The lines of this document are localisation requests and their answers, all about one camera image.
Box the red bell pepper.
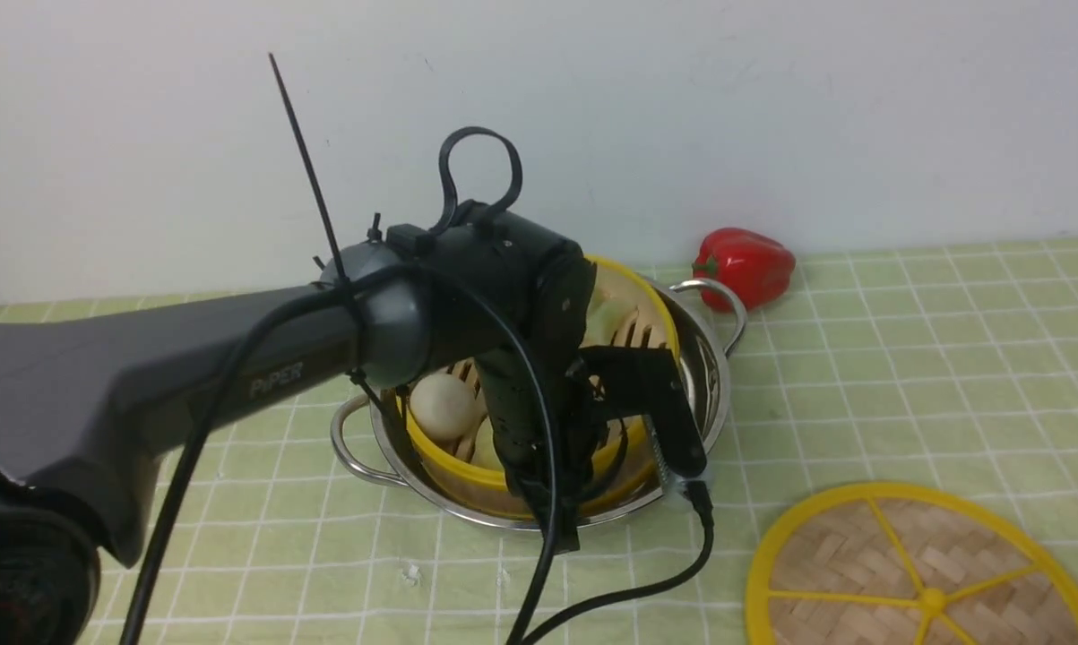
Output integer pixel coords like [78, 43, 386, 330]
[691, 228, 797, 311]

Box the black zip tie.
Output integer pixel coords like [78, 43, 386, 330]
[220, 53, 398, 407]

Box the green checkered tablecloth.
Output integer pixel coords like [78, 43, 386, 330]
[142, 238, 1078, 644]

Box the white round bun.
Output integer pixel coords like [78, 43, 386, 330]
[409, 373, 480, 444]

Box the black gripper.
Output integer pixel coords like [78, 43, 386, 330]
[386, 201, 598, 492]

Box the pale green dumpling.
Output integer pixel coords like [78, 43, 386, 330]
[581, 289, 637, 348]

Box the woven bamboo steamer lid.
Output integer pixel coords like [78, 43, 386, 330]
[743, 481, 1078, 644]

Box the stainless steel two-handled pot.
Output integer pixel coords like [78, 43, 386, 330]
[331, 279, 747, 532]

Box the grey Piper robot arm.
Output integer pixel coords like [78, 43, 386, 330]
[0, 202, 596, 644]

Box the bamboo steamer basket yellow rim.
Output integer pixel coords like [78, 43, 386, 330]
[407, 256, 679, 521]

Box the black cable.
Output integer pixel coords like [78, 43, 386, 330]
[118, 260, 715, 645]

